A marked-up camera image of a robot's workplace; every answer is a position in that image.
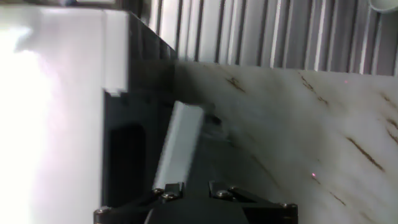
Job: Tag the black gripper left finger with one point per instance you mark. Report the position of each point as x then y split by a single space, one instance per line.
172 189

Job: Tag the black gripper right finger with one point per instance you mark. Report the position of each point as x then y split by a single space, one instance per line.
224 193

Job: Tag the white marble pattern mat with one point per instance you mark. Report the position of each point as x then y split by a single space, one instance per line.
311 124

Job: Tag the silver microwave oven body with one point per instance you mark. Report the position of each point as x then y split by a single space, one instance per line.
62 124

